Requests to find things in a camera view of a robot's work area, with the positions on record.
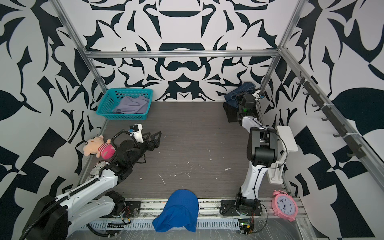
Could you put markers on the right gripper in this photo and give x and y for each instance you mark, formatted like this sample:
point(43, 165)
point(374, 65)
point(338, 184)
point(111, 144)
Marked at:
point(244, 96)

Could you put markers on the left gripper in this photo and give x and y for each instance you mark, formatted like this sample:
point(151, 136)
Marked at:
point(154, 143)

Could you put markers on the black skirt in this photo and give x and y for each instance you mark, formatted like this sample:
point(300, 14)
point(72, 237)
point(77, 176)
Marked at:
point(231, 113)

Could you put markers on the dark blue denim skirt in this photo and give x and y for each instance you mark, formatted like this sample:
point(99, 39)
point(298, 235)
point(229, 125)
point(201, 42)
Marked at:
point(233, 97)

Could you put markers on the lavender grey skirt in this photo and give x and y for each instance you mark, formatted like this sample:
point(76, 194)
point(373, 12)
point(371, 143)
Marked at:
point(129, 105)

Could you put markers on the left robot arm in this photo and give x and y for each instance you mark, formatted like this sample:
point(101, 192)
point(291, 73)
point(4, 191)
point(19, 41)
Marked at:
point(56, 218)

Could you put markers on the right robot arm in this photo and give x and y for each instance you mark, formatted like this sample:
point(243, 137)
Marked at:
point(262, 150)

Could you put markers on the teal plastic basket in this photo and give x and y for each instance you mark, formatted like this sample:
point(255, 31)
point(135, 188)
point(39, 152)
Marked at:
point(113, 97)

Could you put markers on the white shelf stand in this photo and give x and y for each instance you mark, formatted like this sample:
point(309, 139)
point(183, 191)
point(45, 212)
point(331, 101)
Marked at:
point(286, 145)

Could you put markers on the pink plush toy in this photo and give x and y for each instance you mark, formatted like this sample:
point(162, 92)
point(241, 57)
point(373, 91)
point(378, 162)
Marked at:
point(99, 147)

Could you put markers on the blue cloth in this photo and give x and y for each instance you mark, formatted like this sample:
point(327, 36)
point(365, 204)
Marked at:
point(181, 210)

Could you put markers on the pink alarm clock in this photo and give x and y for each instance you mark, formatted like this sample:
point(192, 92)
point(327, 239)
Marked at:
point(284, 206)

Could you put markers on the small green circuit board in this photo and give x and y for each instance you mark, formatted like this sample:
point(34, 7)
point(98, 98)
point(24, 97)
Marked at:
point(246, 227)

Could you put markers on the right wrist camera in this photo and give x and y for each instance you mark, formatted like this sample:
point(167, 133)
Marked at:
point(259, 95)

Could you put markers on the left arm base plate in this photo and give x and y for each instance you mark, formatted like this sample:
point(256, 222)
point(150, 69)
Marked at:
point(128, 209)

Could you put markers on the aluminium frame crossbar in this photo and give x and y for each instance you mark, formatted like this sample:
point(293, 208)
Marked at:
point(181, 54)

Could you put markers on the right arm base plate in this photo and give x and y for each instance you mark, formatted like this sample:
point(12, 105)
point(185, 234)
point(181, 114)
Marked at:
point(229, 209)

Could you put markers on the grey wall hook rack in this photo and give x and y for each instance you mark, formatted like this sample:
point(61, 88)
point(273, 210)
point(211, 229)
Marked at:
point(334, 116)

